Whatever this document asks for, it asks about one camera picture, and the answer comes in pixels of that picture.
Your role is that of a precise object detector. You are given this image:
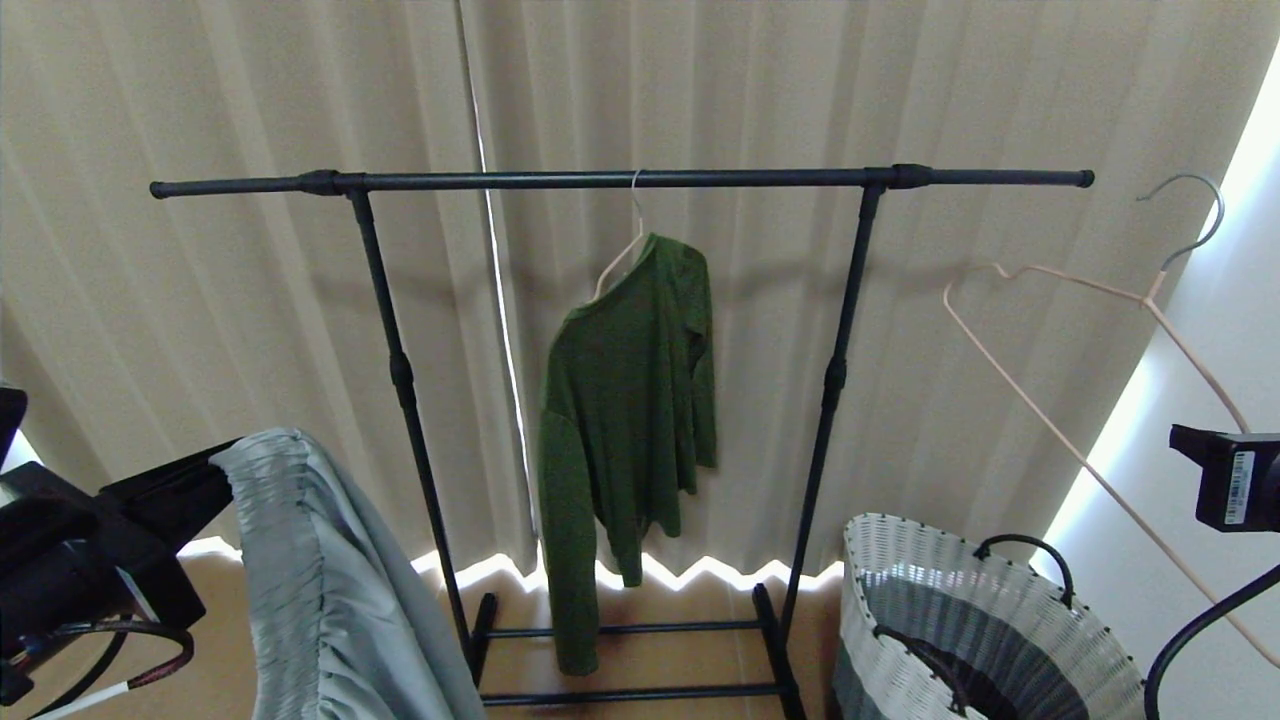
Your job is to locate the green printed shirt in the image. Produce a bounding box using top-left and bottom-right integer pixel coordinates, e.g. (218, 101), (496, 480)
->
(538, 233), (719, 678)

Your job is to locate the black clothes rack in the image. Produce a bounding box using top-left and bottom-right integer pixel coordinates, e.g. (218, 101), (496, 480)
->
(150, 163), (1096, 720)

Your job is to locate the beige curtain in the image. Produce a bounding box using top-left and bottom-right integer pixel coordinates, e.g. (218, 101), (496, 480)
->
(0, 0), (1280, 591)

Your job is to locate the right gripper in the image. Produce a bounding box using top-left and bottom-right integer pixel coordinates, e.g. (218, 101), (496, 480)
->
(1169, 424), (1280, 534)

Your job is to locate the pale grey garment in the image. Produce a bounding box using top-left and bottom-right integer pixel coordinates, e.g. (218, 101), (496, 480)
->
(208, 428), (489, 720)

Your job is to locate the pink clothes hanger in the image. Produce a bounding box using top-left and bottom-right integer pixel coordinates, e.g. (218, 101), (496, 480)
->
(593, 168), (653, 302)
(942, 173), (1280, 671)

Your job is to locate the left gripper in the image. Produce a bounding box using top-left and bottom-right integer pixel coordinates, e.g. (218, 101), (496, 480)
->
(0, 462), (207, 663)

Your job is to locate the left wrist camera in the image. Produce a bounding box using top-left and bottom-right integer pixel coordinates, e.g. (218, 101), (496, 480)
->
(0, 385), (29, 471)

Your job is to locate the white laundry basket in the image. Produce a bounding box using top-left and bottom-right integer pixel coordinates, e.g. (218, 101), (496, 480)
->
(832, 513), (1147, 720)

